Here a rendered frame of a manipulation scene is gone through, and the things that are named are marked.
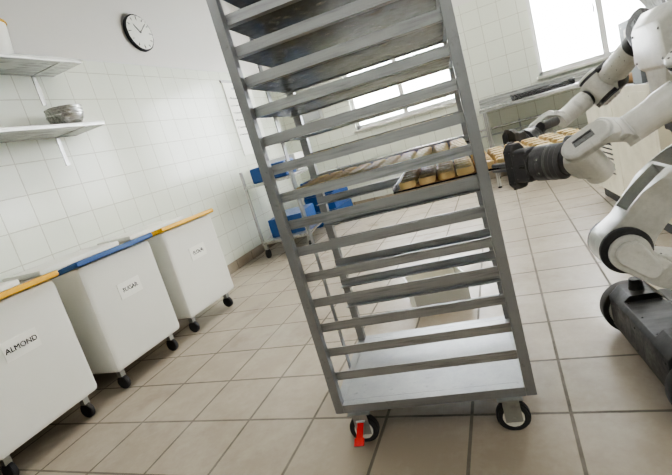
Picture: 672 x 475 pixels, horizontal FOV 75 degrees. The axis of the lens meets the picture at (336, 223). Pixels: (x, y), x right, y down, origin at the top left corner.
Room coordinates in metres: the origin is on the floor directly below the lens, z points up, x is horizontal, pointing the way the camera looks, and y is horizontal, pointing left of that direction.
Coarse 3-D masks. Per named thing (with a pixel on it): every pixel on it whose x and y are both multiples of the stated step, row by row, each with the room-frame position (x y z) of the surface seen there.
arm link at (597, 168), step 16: (560, 144) 1.02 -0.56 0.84; (608, 144) 0.97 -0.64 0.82; (544, 160) 1.02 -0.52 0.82; (560, 160) 1.00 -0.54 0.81; (592, 160) 0.94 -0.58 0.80; (608, 160) 0.96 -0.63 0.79; (560, 176) 1.01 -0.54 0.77; (576, 176) 1.00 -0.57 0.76; (592, 176) 0.97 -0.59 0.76; (608, 176) 0.96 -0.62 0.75
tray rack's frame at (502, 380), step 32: (224, 32) 1.34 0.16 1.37; (256, 128) 1.34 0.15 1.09; (256, 160) 1.34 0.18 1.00; (288, 160) 1.57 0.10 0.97; (288, 224) 1.36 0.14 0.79; (288, 256) 1.34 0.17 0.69; (480, 320) 1.64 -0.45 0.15; (320, 352) 1.34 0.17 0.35; (384, 352) 1.61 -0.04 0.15; (416, 352) 1.54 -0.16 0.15; (448, 352) 1.47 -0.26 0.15; (480, 352) 1.41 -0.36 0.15; (352, 384) 1.45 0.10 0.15; (384, 384) 1.39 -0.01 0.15; (416, 384) 1.34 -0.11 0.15; (448, 384) 1.29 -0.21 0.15; (480, 384) 1.24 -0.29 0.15; (512, 384) 1.19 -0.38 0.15; (352, 416) 1.31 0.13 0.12; (512, 416) 1.18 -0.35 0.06
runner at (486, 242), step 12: (480, 240) 1.20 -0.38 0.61; (420, 252) 1.25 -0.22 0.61; (432, 252) 1.24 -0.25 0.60; (444, 252) 1.24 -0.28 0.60; (456, 252) 1.23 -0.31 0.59; (360, 264) 1.31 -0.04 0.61; (372, 264) 1.30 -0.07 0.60; (384, 264) 1.29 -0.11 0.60; (396, 264) 1.28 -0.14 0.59; (312, 276) 1.36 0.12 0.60; (324, 276) 1.35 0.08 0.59; (336, 276) 1.33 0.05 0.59
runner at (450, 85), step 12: (444, 84) 1.20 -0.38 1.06; (456, 84) 1.20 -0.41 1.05; (396, 96) 1.24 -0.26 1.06; (408, 96) 1.23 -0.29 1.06; (420, 96) 1.22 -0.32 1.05; (432, 96) 1.22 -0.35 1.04; (360, 108) 1.27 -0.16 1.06; (372, 108) 1.26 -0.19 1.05; (384, 108) 1.25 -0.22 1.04; (324, 120) 1.31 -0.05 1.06; (336, 120) 1.30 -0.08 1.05; (348, 120) 1.29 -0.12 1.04; (288, 132) 1.34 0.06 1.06; (300, 132) 1.33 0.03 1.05; (312, 132) 1.32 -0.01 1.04
